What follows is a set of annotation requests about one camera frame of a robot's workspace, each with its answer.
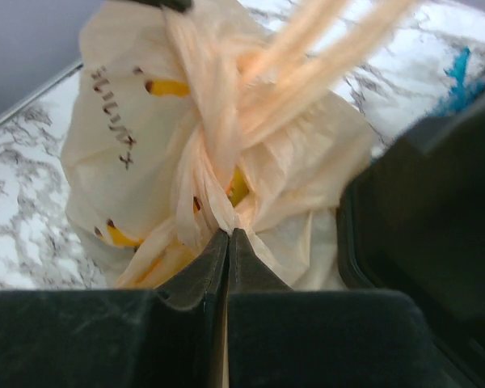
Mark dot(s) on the blue zip tie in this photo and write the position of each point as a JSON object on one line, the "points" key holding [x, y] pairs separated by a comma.
{"points": [[457, 95]]}

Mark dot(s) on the translucent orange plastic bag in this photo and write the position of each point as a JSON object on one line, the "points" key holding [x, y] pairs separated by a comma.
{"points": [[170, 103]]}

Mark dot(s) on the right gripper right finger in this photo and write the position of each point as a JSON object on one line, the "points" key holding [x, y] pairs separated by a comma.
{"points": [[247, 273]]}

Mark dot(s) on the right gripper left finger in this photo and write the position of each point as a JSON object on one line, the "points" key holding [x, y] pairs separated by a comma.
{"points": [[204, 278]]}

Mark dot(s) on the black plastic toolbox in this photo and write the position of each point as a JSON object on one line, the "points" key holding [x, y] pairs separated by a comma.
{"points": [[414, 221]]}

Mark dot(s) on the yellow fake fruit in bag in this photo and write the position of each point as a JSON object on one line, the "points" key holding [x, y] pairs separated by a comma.
{"points": [[237, 189]]}

